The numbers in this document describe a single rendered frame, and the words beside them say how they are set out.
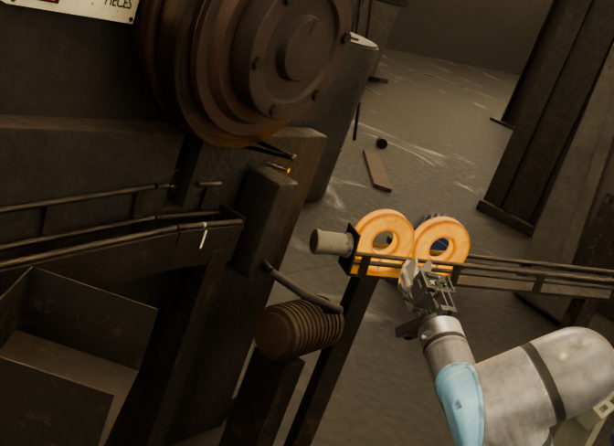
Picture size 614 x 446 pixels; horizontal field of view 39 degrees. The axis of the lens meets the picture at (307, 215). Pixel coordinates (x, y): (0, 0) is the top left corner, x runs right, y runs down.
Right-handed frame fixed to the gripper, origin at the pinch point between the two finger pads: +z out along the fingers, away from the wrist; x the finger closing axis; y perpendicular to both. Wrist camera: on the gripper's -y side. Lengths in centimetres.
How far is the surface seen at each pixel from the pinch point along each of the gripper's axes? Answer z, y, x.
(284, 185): 13.9, 4.1, 29.8
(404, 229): 14.9, -1.2, -4.1
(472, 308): 120, -114, -134
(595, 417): -32, -4, -40
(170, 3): 4, 42, 69
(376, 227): 14.7, -2.0, 3.1
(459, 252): 14.0, -3.5, -20.9
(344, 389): 38, -87, -35
